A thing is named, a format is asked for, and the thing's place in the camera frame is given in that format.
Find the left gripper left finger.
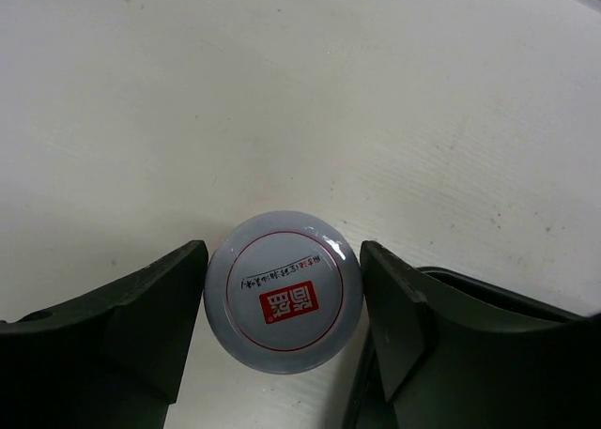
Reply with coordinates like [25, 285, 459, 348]
[1, 240, 208, 428]

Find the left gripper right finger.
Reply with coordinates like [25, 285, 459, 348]
[343, 241, 600, 428]

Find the white lid dark jar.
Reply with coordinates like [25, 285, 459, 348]
[204, 210, 363, 375]

